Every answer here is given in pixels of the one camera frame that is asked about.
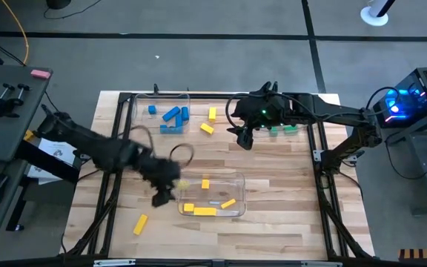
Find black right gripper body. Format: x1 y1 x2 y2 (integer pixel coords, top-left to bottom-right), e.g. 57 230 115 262
234 92 291 151

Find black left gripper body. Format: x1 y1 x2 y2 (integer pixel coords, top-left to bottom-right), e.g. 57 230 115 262
139 157 182 208

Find long yellow wooden block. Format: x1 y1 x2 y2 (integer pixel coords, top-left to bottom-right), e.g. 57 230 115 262
133 214 149 236
193 207 218 217

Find clear plastic bin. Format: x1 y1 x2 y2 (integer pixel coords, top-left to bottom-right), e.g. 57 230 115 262
176 171 247 218
131 92 191 135
249 95 310 134

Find white paper sheets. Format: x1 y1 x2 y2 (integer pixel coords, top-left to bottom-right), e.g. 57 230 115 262
26 137 83 185

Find white stand base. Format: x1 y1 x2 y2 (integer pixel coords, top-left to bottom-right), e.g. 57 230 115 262
360 0 398 27

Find black computer tower with lights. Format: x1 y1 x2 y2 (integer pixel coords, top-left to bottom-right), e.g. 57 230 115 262
372 66 427 130

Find pink eraser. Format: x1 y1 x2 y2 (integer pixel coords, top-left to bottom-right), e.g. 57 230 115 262
30 69 52 80

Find black clamp tool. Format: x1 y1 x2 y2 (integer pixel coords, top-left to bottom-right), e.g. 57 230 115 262
0 82 31 119

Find black round base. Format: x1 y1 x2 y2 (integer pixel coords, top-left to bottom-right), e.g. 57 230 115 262
45 0 73 10

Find orange black striped panel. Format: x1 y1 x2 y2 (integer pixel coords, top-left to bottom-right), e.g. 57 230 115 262
397 248 427 263

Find silver metal bracket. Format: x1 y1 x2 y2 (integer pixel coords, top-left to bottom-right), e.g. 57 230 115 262
93 259 136 267
300 261 343 267

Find black floor cable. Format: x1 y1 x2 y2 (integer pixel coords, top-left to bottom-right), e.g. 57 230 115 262
42 0 103 20

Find yellow cable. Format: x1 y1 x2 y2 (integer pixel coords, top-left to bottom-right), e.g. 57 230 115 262
0 0 30 66

